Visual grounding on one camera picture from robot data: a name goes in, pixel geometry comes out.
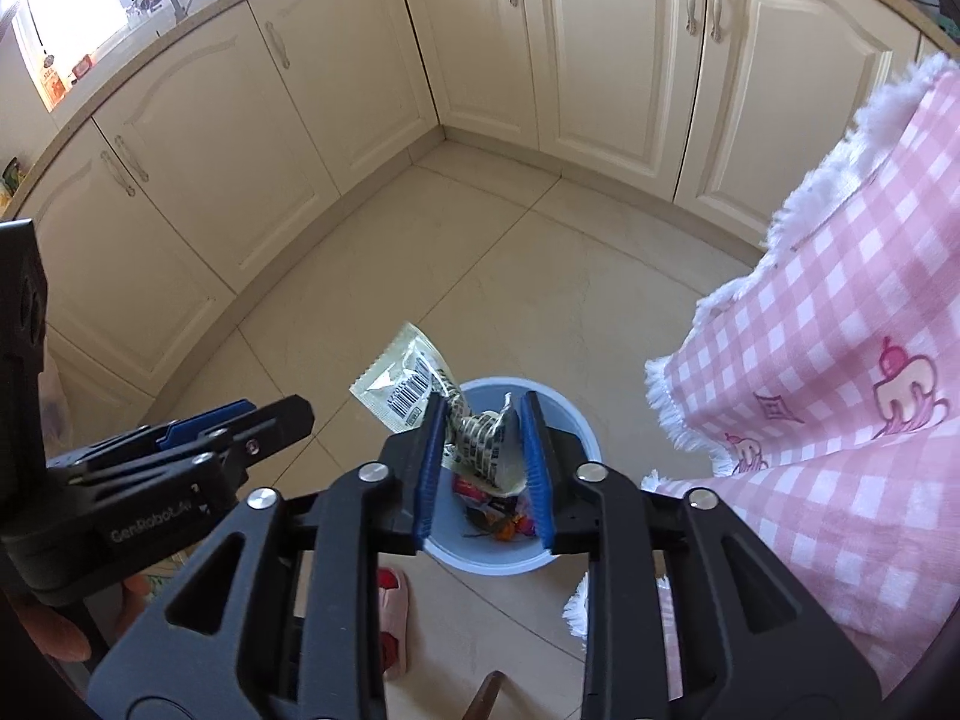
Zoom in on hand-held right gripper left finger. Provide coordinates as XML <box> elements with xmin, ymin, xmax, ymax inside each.
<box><xmin>88</xmin><ymin>394</ymin><xmax>451</xmax><ymax>720</ymax></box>

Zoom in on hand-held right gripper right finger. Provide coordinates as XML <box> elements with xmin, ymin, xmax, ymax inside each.
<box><xmin>519</xmin><ymin>390</ymin><xmax>886</xmax><ymax>720</ymax></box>

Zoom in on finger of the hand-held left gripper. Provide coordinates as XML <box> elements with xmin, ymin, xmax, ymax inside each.
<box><xmin>71</xmin><ymin>394</ymin><xmax>316</xmax><ymax>518</ymax></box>
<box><xmin>46</xmin><ymin>399</ymin><xmax>256</xmax><ymax>477</ymax></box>

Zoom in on orange peel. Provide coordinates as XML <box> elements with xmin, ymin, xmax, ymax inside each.
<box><xmin>463</xmin><ymin>506</ymin><xmax>518</xmax><ymax>541</ymax></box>

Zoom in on gold snack packet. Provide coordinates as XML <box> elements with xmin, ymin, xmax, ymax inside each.
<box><xmin>349</xmin><ymin>321</ymin><xmax>535</xmax><ymax>500</ymax></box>

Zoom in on light blue plastic bucket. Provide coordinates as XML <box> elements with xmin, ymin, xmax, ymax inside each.
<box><xmin>424</xmin><ymin>377</ymin><xmax>603</xmax><ymax>577</ymax></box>

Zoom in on person's left hand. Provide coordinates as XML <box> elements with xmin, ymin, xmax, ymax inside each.
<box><xmin>15</xmin><ymin>572</ymin><xmax>163</xmax><ymax>665</ymax></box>

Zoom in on pink slipper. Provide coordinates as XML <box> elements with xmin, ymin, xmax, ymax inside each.
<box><xmin>375</xmin><ymin>566</ymin><xmax>412</xmax><ymax>680</ymax></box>

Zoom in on white plastic bag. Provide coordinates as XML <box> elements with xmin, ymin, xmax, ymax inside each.
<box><xmin>37</xmin><ymin>364</ymin><xmax>73</xmax><ymax>443</ymax></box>

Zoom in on brown wooden leg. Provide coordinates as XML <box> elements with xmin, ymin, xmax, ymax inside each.
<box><xmin>461</xmin><ymin>671</ymin><xmax>505</xmax><ymax>720</ymax></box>

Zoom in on pink checkered tablecloth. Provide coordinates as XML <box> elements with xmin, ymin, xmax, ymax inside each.
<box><xmin>562</xmin><ymin>52</ymin><xmax>960</xmax><ymax>698</ymax></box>

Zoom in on orange bottle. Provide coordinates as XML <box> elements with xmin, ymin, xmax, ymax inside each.
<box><xmin>37</xmin><ymin>52</ymin><xmax>68</xmax><ymax>110</ymax></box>

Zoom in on cream base cabinets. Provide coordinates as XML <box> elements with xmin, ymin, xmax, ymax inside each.
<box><xmin>0</xmin><ymin>0</ymin><xmax>923</xmax><ymax>421</ymax></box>

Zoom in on kitchen window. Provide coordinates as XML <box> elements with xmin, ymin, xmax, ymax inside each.
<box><xmin>15</xmin><ymin>0</ymin><xmax>233</xmax><ymax>68</ymax></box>

